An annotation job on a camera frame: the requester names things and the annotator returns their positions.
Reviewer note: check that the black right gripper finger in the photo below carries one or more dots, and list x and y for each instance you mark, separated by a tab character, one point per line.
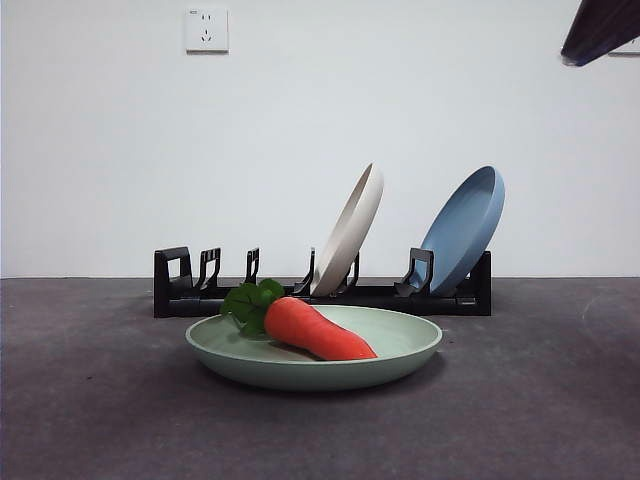
605	27

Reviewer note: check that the orange toy carrot green leaves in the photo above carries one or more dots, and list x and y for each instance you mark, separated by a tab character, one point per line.
310	330

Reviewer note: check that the green plate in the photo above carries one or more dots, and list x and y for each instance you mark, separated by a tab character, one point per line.
310	372

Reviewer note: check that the blue plate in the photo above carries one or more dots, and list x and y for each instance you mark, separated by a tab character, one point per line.
465	230

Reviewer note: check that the beige plate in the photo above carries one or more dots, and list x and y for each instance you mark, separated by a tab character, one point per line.
350	235

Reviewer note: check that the black plate rack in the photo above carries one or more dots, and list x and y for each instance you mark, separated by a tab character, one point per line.
165	300

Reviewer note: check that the white wall socket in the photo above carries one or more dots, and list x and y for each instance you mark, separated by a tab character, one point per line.
207	30
627	53

